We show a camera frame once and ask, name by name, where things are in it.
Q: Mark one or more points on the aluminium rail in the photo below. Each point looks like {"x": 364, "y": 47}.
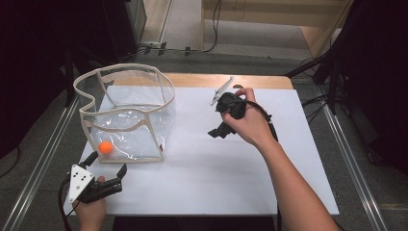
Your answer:
{"x": 352, "y": 166}
{"x": 41, "y": 163}

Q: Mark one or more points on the orange table tennis ball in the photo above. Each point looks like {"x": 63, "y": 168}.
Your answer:
{"x": 105, "y": 147}

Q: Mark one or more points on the light wooden furniture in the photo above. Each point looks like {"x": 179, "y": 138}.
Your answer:
{"x": 263, "y": 12}

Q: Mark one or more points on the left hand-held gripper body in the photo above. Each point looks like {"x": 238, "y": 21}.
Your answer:
{"x": 80, "y": 184}

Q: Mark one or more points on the person's left hand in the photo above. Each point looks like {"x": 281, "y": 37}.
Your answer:
{"x": 91, "y": 211}

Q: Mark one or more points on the person's right hand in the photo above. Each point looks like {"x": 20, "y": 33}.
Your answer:
{"x": 253, "y": 128}

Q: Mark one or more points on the dark cabinet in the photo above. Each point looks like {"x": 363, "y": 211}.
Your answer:
{"x": 123, "y": 29}

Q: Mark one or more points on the black tripod stand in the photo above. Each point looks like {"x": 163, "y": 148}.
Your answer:
{"x": 316, "y": 62}

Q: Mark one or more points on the clear plastic bag beige trim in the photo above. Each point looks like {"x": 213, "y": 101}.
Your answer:
{"x": 138, "y": 138}

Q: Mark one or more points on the black curtain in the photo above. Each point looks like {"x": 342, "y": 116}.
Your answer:
{"x": 32, "y": 64}
{"x": 378, "y": 80}

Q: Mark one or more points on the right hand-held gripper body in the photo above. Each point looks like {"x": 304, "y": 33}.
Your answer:
{"x": 232, "y": 106}

